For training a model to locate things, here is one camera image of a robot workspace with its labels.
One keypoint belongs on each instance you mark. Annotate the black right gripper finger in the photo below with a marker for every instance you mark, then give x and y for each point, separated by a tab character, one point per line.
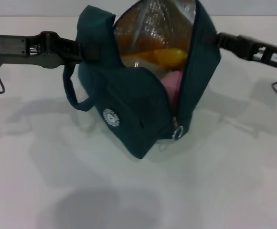
228	41

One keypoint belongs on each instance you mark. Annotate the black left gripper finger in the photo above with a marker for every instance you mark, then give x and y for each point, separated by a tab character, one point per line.
78	53

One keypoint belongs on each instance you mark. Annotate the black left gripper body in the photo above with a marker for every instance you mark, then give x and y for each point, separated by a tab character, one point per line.
12	48

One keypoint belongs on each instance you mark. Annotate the yellow banana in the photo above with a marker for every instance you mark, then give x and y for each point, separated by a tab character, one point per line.
167	55

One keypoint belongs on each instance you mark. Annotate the dark teal lunch bag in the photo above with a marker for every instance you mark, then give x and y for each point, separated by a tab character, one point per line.
129	95

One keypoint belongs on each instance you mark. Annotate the pink peach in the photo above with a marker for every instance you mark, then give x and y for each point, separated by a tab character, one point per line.
173	83

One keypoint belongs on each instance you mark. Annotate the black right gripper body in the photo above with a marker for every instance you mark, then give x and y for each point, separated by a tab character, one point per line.
265	53

